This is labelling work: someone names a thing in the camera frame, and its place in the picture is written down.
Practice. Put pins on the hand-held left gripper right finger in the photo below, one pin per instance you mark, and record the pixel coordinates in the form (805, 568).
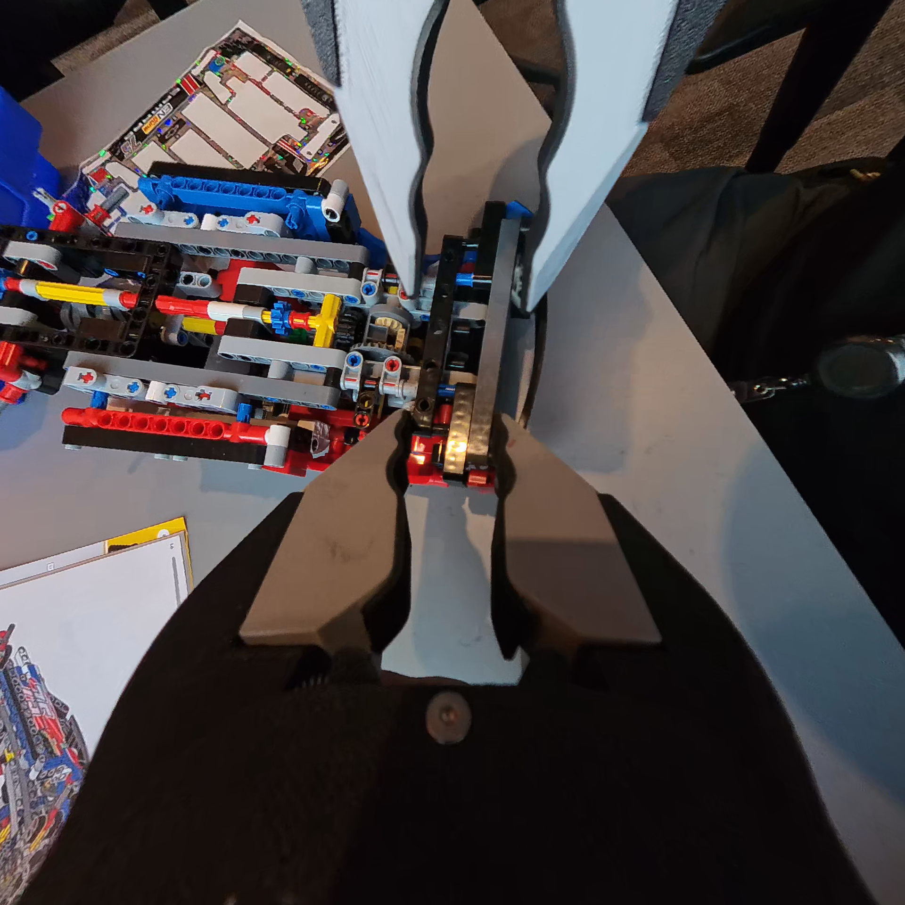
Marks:
(580, 566)

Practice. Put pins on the person's black clothing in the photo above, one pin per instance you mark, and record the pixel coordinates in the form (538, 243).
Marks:
(806, 283)

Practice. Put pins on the holographic sticker sheet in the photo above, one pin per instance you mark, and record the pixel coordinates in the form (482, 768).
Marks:
(241, 106)

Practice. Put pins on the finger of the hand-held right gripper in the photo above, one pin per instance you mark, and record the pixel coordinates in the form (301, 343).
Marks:
(608, 113)
(382, 113)

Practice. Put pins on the blue storage bin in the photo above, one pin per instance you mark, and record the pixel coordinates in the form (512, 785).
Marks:
(26, 149)

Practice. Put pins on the open instruction booklet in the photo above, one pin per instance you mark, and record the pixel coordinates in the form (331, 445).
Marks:
(71, 665)

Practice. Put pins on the small toy brick assembly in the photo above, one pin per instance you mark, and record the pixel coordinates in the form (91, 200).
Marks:
(474, 354)

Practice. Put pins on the red black toy race car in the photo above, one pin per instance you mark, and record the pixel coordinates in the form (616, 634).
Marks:
(212, 325)

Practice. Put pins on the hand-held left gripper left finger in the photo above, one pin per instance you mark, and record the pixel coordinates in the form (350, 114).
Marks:
(325, 559)

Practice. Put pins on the grey desk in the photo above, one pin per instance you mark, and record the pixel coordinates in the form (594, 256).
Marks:
(665, 410)

